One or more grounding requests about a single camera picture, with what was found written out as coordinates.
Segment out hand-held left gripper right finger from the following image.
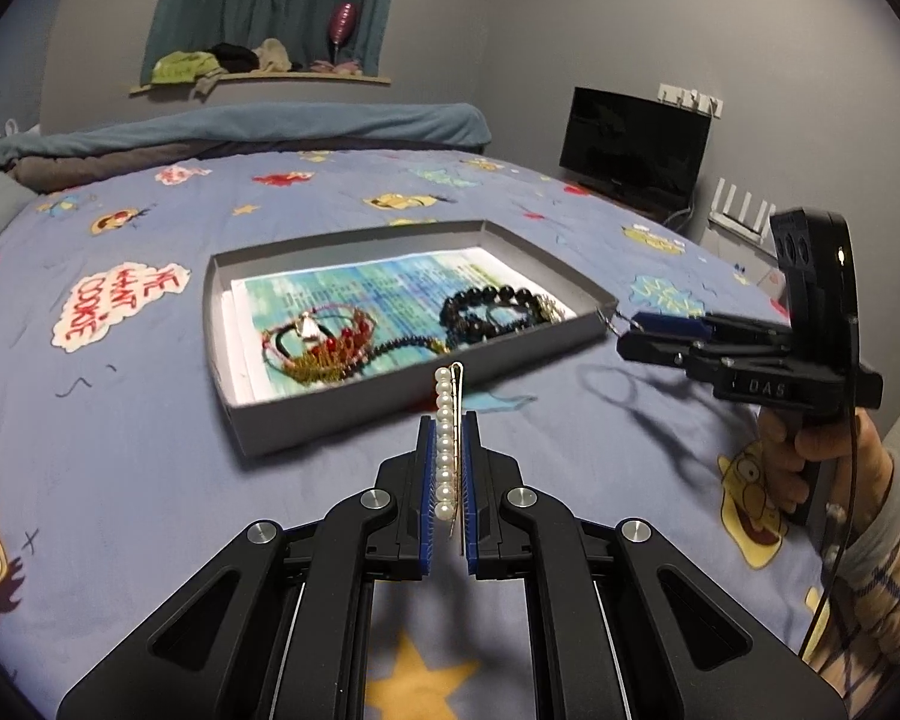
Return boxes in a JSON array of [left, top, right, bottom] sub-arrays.
[[461, 412, 848, 720]]

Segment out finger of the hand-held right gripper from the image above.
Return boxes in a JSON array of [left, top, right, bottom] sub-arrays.
[[634, 311, 793, 350], [616, 331, 793, 377]]

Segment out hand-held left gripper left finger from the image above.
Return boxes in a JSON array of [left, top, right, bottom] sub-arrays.
[[56, 414, 440, 720]]

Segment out pearl hairpin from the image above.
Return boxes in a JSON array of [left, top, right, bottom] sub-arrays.
[[433, 362, 467, 552]]

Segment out thin grey cord bracelet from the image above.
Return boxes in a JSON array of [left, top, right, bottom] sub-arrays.
[[598, 304, 642, 338]]

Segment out grey cardboard box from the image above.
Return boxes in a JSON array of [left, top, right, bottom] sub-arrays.
[[201, 219, 620, 460]]

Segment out dark purple bead bracelet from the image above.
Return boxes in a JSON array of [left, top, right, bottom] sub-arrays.
[[367, 330, 451, 361]]

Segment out large black bead bracelet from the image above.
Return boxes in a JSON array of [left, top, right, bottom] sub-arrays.
[[439, 283, 563, 346]]

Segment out pink cord butterfly bracelet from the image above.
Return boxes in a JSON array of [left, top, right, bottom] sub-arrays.
[[261, 304, 376, 370]]

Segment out person's right forearm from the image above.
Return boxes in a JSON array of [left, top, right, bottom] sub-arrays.
[[802, 450, 900, 706]]

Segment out person's right hand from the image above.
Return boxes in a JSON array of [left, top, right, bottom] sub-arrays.
[[757, 405, 897, 548]]

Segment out white router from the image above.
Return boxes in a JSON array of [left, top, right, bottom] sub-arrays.
[[709, 178, 777, 241]]

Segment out black monitor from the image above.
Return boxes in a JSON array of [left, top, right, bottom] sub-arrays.
[[559, 86, 710, 211]]

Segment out printed paper sheet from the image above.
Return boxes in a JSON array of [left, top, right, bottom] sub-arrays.
[[229, 244, 577, 400]]

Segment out blue folded blanket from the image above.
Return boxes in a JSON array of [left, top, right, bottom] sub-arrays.
[[0, 103, 494, 166]]

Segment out pink balloon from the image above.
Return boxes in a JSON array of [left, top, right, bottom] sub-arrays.
[[328, 2, 359, 65]]

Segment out beige cloth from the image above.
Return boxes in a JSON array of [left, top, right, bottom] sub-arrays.
[[253, 37, 293, 74]]

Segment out grey brown blanket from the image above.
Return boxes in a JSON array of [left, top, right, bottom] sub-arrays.
[[7, 139, 490, 188]]

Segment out black cloth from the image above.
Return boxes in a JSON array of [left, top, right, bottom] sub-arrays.
[[210, 43, 262, 72]]

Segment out green cloth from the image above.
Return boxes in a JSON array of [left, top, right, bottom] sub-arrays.
[[152, 51, 222, 85]]

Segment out black cable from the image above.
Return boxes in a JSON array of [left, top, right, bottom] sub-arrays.
[[799, 315, 863, 661]]

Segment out white wall sockets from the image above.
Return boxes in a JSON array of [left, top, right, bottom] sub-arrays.
[[656, 82, 725, 117]]

